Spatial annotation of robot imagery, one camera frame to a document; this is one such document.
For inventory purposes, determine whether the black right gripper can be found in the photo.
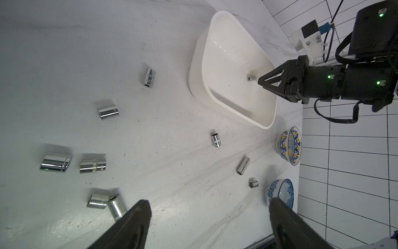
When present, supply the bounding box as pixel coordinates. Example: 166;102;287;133
258;56;345;104

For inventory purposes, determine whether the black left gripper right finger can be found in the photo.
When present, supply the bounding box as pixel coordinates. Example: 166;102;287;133
269;198;332;249

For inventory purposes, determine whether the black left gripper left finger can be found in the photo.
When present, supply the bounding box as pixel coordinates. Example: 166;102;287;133
89;200;152;249

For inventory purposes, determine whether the short chrome socket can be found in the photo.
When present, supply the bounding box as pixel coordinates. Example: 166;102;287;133
247;75;256;82

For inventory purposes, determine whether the small chrome socket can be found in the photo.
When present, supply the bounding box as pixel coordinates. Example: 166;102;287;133
86;194;110;210
248;180;259;188

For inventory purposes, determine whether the long chrome socket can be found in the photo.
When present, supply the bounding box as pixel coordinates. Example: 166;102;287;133
236;157;251;175
107;194;127;222

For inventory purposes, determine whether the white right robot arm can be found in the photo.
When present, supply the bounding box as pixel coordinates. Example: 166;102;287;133
258;1;398;112

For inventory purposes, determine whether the white plastic storage box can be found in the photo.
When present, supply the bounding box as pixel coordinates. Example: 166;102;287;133
188;11;277;129

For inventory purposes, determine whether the chrome socket pair right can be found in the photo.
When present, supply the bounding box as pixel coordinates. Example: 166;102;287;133
79;159;106;174

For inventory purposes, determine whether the chrome socket pair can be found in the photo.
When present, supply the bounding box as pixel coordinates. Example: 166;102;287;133
39;152;72;173
79;159;106;174

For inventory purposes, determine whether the chrome socket pair left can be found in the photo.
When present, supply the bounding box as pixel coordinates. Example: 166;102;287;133
39;152;72;173

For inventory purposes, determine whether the blue white patterned bowl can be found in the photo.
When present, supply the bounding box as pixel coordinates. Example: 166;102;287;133
264;178;294;209

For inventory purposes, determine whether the blue yellow patterned bowl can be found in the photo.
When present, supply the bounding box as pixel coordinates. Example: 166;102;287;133
275;127;302;166

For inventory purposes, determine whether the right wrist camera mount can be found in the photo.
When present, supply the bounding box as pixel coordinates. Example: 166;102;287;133
291;20;331;66

